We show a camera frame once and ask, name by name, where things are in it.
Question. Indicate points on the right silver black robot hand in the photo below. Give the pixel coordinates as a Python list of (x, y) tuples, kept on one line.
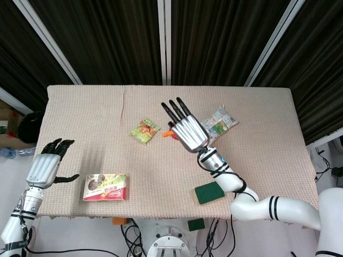
[(190, 132)]

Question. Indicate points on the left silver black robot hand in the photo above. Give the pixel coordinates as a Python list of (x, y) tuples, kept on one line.
[(44, 167)]

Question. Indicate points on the red and orange toy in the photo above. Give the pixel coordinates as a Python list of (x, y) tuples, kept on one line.
[(166, 134)]

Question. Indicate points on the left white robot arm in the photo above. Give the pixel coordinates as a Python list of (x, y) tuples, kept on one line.
[(16, 227)]

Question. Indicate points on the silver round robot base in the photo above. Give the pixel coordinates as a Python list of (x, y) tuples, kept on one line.
[(168, 245)]

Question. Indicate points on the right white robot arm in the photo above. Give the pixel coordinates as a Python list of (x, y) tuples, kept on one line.
[(289, 208)]

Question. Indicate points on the red round lid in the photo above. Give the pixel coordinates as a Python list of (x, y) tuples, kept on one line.
[(175, 137)]

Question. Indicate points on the clear plastic bottle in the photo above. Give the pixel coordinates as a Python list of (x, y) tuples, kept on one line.
[(18, 152)]

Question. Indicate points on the white printed snack bag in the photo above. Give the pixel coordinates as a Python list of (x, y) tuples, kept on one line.
[(221, 121)]

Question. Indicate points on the black bag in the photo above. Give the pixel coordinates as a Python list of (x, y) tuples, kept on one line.
[(30, 127)]

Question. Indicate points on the beige woven tablecloth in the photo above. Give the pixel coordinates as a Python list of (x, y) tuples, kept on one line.
[(160, 166)]

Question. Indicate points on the green snack packet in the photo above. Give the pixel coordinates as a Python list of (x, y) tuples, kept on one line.
[(144, 131)]

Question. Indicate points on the brown cardboard box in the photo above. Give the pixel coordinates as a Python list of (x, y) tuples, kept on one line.
[(9, 120)]

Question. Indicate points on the green yellow sponge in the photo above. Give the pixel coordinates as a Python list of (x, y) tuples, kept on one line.
[(207, 192)]

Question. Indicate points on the red white cardboard box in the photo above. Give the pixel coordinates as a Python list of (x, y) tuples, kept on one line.
[(105, 187)]

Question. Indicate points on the small orange block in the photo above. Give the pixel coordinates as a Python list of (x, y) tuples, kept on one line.
[(119, 220)]

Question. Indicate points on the dark green sponge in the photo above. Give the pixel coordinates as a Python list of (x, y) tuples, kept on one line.
[(196, 225)]

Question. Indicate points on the black power adapter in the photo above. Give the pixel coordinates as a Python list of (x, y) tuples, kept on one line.
[(336, 171)]

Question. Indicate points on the white frame post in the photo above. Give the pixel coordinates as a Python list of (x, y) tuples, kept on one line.
[(48, 40), (273, 40), (164, 40)]

